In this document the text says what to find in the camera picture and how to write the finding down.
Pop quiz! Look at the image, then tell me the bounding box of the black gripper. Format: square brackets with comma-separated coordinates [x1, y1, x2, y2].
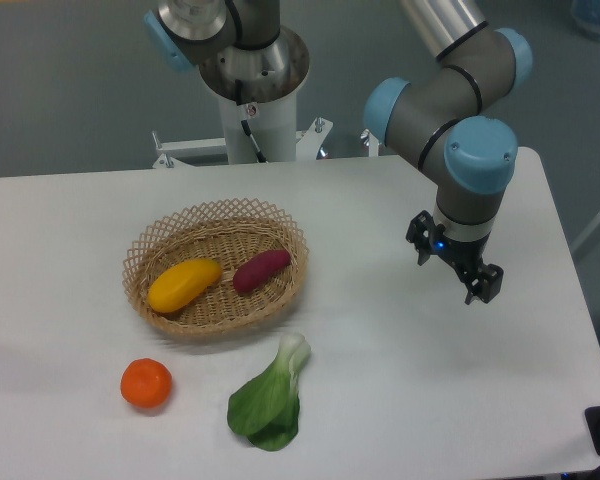
[406, 210, 504, 305]

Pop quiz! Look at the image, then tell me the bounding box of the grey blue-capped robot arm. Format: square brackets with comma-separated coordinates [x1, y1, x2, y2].
[144, 1, 533, 302]

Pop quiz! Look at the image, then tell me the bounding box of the yellow mango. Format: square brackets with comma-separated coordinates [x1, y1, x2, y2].
[147, 258, 222, 313]

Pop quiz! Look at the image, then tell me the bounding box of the purple sweet potato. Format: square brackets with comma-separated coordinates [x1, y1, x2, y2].
[233, 249, 291, 294]

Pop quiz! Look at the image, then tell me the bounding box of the green bok choy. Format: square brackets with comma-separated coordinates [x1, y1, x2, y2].
[227, 333, 311, 452]

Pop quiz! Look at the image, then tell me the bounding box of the blue object top right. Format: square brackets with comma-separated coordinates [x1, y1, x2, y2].
[571, 0, 600, 42]

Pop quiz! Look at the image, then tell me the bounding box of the orange tangerine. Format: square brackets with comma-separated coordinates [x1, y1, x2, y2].
[120, 358, 173, 409]

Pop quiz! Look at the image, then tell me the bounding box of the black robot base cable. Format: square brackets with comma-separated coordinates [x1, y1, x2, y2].
[234, 79, 270, 164]

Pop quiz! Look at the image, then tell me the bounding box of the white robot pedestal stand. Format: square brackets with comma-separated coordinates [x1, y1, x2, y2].
[151, 92, 385, 170]

